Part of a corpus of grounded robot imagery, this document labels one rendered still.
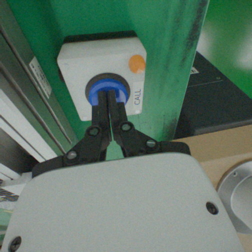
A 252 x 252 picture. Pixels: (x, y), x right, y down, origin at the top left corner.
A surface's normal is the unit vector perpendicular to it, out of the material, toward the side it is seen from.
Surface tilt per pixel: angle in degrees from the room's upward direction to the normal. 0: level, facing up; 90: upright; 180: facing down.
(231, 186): 42
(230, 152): 90
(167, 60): 0
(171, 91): 0
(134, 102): 0
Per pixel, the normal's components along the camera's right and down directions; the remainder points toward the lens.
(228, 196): 0.02, 0.14
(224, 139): -0.13, -0.62
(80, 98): 0.14, 0.76
